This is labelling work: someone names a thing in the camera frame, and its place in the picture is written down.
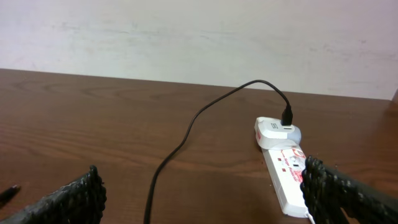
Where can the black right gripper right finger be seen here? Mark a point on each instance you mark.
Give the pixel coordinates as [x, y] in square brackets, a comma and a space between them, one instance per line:
[333, 197]

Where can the white power strip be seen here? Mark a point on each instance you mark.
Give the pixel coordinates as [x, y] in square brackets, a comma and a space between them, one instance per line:
[285, 168]

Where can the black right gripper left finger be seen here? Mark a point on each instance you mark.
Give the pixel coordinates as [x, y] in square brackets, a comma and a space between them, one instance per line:
[82, 201]

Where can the white usb wall charger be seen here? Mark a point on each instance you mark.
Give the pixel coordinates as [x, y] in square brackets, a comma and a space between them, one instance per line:
[272, 135]

